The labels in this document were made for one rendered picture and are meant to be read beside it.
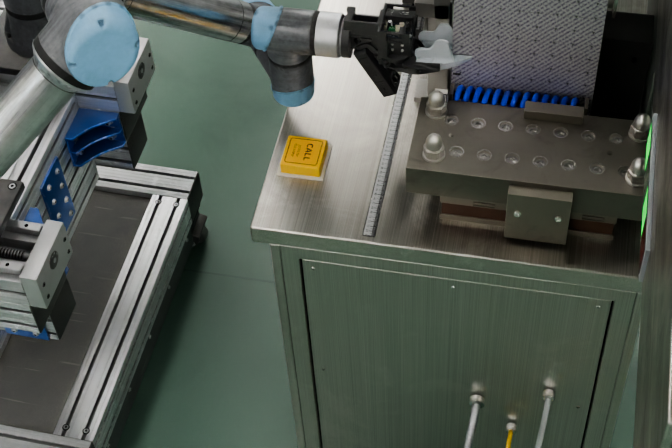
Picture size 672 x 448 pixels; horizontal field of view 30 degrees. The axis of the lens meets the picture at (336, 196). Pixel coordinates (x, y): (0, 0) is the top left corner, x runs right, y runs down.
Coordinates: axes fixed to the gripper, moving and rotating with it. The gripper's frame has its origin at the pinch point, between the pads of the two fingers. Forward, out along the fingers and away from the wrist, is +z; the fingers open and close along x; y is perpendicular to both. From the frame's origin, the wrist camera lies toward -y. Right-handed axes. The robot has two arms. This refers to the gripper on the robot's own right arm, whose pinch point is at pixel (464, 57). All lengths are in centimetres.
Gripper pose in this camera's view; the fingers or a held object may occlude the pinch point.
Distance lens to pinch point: 208.3
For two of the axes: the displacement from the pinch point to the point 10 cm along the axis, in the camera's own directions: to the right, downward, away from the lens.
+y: -0.5, -6.4, -7.7
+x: 2.0, -7.6, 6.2
